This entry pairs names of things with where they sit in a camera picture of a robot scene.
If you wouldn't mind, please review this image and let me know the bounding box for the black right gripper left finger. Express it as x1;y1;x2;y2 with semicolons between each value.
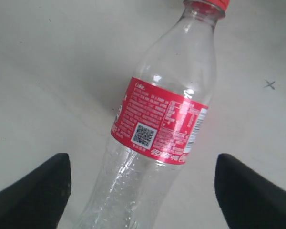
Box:
0;153;71;229

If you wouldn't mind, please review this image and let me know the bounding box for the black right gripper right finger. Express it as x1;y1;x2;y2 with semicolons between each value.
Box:
214;154;286;229

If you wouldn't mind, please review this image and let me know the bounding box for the clear cola bottle red label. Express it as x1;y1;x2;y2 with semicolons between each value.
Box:
75;0;229;229

